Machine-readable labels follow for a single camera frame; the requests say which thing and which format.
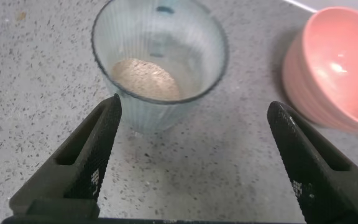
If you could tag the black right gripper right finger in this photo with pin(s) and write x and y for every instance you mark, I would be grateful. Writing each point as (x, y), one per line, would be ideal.
(315, 168)

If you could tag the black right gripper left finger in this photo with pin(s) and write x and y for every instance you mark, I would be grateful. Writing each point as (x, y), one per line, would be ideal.
(89, 155)

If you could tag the brown powder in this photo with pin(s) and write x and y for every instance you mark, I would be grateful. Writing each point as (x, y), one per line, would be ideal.
(145, 79)

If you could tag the clear ribbed plastic cup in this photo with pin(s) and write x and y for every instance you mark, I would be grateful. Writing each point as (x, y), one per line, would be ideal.
(166, 37)

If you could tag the pink ribbed bowl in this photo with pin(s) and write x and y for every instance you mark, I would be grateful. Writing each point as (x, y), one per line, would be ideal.
(337, 68)

